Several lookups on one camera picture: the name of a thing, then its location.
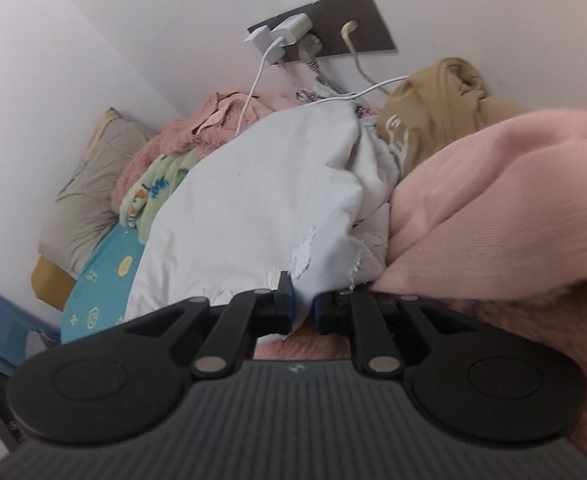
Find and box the large white charger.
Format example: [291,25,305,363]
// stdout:
[270,15,311,47]

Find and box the small white charger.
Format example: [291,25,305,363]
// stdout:
[244,26,274,54]

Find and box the white t-shirt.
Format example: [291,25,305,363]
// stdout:
[124,105,399,322]

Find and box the blue covered chair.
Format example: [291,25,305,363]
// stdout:
[0,280,62,376]

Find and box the green printed blanket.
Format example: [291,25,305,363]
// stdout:
[118,152,199,241]

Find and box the beige plug with cable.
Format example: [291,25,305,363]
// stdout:
[340,20,391,97]

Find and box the tan garment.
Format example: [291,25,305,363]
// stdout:
[376,57,529,186]

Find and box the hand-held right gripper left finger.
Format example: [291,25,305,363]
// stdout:
[118,271,295,379]

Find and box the grey wall socket plate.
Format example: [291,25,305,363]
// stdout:
[248,0,399,63]

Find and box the grey plug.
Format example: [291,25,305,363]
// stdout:
[299,34,323,71]

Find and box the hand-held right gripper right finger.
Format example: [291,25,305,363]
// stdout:
[315,288,480,376]

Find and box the grey pillow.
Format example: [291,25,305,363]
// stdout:
[38,107,159,276]

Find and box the mustard cushion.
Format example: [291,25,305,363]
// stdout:
[31,255,77,311]

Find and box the pink fluffy blanket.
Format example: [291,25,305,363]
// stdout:
[111,91,587,466]

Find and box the white charging cable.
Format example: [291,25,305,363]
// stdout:
[301,75,413,107]
[236,40,287,137]

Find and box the salmon pink cloth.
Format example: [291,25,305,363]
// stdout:
[373,107,587,306]

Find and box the teal printed bed sheet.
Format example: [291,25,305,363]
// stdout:
[61,222,147,346]

